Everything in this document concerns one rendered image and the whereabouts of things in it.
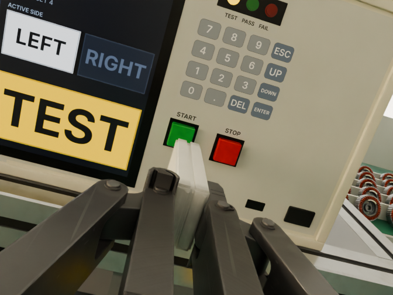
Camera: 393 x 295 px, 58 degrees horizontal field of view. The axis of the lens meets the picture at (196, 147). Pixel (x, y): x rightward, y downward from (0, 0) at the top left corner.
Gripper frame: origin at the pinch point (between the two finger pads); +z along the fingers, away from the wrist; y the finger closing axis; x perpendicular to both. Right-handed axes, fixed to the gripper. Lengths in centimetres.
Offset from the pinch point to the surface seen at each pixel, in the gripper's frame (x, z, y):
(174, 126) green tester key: 0.8, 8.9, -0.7
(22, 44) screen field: 3.4, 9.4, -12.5
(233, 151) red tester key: 0.2, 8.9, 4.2
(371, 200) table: -33, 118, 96
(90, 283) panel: -25.0, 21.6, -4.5
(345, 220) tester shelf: -6.5, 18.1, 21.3
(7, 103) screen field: -1.1, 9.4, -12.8
